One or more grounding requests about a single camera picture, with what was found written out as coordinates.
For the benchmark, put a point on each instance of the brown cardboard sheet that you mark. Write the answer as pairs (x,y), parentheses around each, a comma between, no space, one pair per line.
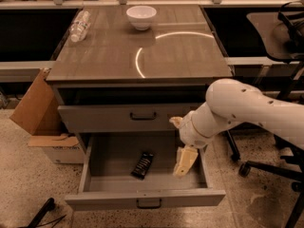
(37,111)

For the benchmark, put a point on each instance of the black office chair base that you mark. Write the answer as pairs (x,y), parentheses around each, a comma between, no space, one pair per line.
(298,177)

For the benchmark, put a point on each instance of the clear plastic water bottle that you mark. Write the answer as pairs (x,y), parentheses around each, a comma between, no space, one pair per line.
(80,26)

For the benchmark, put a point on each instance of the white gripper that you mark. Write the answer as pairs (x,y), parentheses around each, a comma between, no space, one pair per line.
(191,134)

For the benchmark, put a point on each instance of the white ceramic bowl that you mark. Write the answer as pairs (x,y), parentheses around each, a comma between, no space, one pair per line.
(141,17)

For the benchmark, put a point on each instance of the black side desk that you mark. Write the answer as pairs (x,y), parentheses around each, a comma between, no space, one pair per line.
(277,35)

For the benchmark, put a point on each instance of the black stand leg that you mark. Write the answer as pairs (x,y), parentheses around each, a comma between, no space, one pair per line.
(36,222)

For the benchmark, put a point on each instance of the closed grey upper drawer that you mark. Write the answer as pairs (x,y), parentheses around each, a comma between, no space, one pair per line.
(122,117)

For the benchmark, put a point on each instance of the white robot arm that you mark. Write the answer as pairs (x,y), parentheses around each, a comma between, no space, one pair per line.
(229,103)

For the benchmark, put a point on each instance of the wooden top drawer cabinet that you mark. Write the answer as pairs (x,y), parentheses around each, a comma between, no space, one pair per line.
(170,63)

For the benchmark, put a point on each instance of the open grey middle drawer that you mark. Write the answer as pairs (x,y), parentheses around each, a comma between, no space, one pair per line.
(107,183)

